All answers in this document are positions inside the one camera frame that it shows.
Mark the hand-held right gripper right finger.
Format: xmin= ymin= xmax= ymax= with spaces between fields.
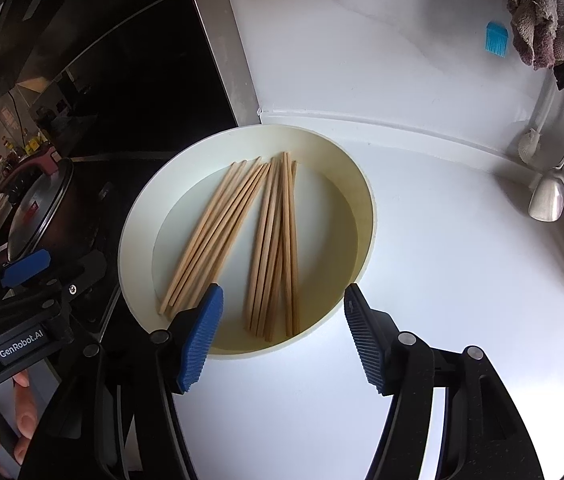
xmin=343 ymin=283 xmax=545 ymax=480

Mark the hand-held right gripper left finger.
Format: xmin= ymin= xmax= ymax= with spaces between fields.
xmin=17 ymin=283 xmax=224 ymax=480

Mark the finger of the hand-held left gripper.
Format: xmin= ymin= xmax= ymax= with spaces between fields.
xmin=0 ymin=251 xmax=52 ymax=311
xmin=0 ymin=250 xmax=108 ymax=343

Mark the white round bowl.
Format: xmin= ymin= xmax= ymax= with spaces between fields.
xmin=118 ymin=124 xmax=377 ymax=357

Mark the pile of wooden chopsticks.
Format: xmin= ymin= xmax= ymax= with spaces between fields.
xmin=158 ymin=151 xmax=299 ymax=342

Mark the person's left hand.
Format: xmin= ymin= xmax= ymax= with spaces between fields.
xmin=0 ymin=369 xmax=40 ymax=467

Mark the dark pot with lid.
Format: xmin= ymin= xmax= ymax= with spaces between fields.
xmin=0 ymin=152 xmax=110 ymax=268

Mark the group of condiment bottles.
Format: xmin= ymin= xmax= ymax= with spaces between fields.
xmin=0 ymin=127 xmax=60 ymax=171

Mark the white dish brush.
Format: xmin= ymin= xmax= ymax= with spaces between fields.
xmin=518 ymin=77 xmax=558 ymax=162

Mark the blue silicone brush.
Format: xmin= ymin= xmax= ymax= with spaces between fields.
xmin=483 ymin=21 xmax=510 ymax=58

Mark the stainless steel wall trim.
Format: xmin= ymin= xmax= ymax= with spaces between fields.
xmin=182 ymin=0 xmax=264 ymax=127

